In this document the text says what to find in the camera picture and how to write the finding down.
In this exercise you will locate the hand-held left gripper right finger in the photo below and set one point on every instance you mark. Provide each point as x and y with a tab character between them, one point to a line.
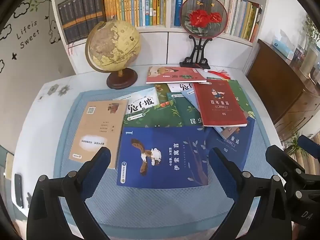
222	175

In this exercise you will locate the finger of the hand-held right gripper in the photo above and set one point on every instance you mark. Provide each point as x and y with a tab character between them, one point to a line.
277	156
310	146

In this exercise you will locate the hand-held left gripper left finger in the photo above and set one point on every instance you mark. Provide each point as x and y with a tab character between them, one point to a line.
98	172

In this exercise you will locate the blue book with rider picture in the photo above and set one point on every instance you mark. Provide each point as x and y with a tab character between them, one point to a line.
230	150

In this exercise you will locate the red book with cartoon figure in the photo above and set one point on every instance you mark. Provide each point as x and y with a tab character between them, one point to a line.
220	105

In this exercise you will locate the pink book with robed man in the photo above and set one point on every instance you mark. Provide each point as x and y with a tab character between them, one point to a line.
175	76

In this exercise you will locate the row of pale spine books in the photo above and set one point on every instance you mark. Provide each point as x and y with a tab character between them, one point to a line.
240	17

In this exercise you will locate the row of yellow spine books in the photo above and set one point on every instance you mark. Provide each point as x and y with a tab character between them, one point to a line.
135	5

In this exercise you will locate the green potted plant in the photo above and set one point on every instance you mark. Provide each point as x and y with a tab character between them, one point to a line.
296	142

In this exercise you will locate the tan paper cover book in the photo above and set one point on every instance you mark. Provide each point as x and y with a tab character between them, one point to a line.
97	132

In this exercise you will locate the blue book with bird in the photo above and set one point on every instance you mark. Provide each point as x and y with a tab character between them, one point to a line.
170	155

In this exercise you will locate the brown wooden cabinet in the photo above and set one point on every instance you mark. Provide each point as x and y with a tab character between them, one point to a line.
280	87

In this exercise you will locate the light blue quilted mat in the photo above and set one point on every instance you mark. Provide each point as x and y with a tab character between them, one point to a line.
162	205

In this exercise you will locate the dark teal green book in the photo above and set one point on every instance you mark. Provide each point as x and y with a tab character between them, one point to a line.
187	110

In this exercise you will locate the white and green storybook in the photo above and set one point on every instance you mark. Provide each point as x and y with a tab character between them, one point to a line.
140	102
180	87

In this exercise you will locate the black rectangular device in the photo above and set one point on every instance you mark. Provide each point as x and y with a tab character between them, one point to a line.
19	190

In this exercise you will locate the light blue illustrated book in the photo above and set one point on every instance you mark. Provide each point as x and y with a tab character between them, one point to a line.
190	97

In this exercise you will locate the white vase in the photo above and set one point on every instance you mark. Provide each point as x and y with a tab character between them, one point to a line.
308	60

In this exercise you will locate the red tassel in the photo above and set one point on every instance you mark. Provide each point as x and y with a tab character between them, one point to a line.
221	74

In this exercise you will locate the blue and white tissue box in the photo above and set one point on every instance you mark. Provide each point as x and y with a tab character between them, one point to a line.
283	47

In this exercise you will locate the antique yellow desk globe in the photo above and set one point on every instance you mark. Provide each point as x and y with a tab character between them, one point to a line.
112	45

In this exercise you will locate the white bookshelf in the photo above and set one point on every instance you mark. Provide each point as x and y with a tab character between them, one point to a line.
155	42

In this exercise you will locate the set of dark grey volumes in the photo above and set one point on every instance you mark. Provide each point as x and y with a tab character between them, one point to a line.
80	17

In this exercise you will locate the round embroidered silk fan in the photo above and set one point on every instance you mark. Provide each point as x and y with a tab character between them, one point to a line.
203	16

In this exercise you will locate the cloud outline wall sticker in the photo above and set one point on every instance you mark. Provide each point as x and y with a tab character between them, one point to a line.
6	31
2	66
22	8

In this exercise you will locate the black bird wall sticker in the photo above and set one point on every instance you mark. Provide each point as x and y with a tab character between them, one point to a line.
14	56

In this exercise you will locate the bear outline wall sticker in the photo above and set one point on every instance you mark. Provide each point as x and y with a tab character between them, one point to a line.
53	31

